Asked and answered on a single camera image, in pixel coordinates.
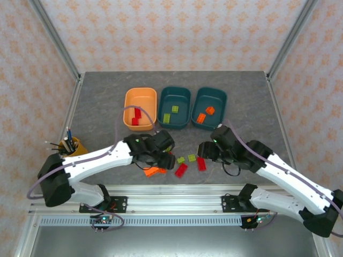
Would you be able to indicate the orange square lego brick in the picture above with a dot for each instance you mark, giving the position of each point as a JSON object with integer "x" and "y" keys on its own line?
{"x": 210, "y": 110}
{"x": 162, "y": 171}

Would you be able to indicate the blue pen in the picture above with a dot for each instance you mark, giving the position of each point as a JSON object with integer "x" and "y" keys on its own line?
{"x": 69, "y": 136}

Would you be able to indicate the aluminium table side rail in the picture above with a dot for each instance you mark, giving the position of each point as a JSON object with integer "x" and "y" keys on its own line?
{"x": 276, "y": 107}
{"x": 71, "y": 107}

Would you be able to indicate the aluminium base beam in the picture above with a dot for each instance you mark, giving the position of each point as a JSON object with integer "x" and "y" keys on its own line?
{"x": 174, "y": 200}

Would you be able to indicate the aluminium frame post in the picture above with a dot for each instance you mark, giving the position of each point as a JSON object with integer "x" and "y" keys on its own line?
{"x": 291, "y": 37}
{"x": 55, "y": 37}

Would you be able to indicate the small circuit board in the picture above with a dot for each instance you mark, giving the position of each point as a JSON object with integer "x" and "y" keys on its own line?
{"x": 103, "y": 220}
{"x": 258, "y": 220}

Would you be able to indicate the green square lego brick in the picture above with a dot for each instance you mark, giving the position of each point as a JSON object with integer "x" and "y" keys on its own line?
{"x": 192, "y": 158}
{"x": 180, "y": 160}
{"x": 170, "y": 148}
{"x": 175, "y": 108}

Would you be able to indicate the green long lego brick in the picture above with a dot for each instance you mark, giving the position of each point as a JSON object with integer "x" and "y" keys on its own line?
{"x": 166, "y": 118}

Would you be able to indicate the orange plastic container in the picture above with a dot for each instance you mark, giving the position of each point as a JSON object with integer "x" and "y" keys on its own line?
{"x": 140, "y": 100}

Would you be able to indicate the white marker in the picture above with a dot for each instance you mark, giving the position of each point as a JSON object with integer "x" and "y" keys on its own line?
{"x": 66, "y": 142}

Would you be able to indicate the dark teal plastic container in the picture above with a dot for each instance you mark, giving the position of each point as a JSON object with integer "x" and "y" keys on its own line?
{"x": 211, "y": 97}
{"x": 174, "y": 99}

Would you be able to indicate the yellow pencil cup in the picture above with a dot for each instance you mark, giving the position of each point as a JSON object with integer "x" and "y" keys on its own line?
{"x": 79, "y": 150}

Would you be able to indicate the orange sloped lego brick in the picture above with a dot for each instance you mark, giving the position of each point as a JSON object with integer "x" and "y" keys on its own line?
{"x": 150, "y": 172}

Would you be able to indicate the red long lego brick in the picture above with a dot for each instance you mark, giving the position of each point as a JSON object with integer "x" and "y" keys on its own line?
{"x": 201, "y": 164}
{"x": 137, "y": 113}
{"x": 181, "y": 170}

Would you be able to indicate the black white-tipped pencil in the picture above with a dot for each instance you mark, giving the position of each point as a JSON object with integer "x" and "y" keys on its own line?
{"x": 53, "y": 149}
{"x": 53, "y": 144}

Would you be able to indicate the right black-white robot arm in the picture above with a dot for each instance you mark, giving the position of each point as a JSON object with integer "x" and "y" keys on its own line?
{"x": 278, "y": 202}

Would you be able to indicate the orange long lego brick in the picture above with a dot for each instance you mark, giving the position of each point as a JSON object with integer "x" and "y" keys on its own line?
{"x": 201, "y": 118}

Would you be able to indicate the left black-white robot arm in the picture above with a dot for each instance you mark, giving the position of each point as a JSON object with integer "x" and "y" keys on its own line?
{"x": 107, "y": 158}

